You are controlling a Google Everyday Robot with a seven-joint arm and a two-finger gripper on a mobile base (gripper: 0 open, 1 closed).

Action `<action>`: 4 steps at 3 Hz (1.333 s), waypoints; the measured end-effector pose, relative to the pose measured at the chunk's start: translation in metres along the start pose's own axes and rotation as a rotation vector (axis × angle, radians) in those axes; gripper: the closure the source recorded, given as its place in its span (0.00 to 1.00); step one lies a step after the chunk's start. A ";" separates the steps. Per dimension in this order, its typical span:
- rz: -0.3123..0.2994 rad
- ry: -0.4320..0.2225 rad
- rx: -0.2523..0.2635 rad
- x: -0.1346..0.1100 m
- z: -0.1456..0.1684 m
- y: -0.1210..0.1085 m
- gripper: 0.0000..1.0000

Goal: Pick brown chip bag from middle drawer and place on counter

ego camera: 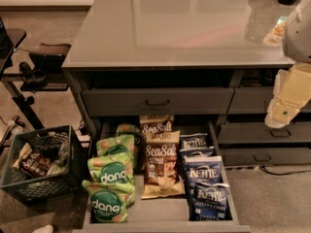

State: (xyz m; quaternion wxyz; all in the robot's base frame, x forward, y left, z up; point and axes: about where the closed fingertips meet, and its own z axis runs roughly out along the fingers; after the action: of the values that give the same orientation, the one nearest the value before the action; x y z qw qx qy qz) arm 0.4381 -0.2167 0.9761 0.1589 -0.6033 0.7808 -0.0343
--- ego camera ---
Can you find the open grey middle drawer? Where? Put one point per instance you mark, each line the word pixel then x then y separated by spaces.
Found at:
pixel 163 215

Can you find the green dang bag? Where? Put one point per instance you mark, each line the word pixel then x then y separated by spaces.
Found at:
pixel 131 129
pixel 114 145
pixel 109 201
pixel 114 168

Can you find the rear blue kettle chip bag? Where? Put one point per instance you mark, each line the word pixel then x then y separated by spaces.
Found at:
pixel 197 140

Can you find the brown sea salt chip bag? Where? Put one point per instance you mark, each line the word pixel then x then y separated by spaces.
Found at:
pixel 162 177
pixel 156 124

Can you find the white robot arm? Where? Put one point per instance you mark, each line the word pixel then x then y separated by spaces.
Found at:
pixel 297 35

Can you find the brown chip bag in crate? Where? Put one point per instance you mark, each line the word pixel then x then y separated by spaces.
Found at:
pixel 32 162

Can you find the grey top right drawer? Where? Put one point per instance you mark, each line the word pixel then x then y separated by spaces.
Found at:
pixel 250 100

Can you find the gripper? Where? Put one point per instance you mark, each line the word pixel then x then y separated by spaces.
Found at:
pixel 298 38

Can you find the snack packet on counter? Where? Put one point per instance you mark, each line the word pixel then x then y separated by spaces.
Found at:
pixel 275 36

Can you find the white object on floor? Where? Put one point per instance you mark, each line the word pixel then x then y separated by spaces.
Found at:
pixel 45 229

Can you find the rear green dang bag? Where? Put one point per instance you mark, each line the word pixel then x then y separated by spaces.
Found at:
pixel 131 129

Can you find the front blue kettle chip bag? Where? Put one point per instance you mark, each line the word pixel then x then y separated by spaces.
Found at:
pixel 209 201

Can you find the dark green plastic crate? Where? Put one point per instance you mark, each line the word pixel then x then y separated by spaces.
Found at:
pixel 28 190

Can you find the grey top left drawer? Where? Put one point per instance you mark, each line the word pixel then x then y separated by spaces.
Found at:
pixel 157 101

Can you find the front green dang bag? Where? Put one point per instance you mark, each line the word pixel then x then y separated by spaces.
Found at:
pixel 109 201

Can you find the blue kettle chip bag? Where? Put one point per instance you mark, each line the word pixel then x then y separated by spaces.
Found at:
pixel 197 140
pixel 203 170
pixel 209 201
pixel 196 152

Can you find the grey bottom right drawer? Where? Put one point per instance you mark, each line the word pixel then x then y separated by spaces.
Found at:
pixel 266 156

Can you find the grey counter cabinet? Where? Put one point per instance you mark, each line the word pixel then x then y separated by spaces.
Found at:
pixel 197 43

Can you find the black desk with stand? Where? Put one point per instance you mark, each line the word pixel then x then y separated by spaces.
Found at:
pixel 46 75

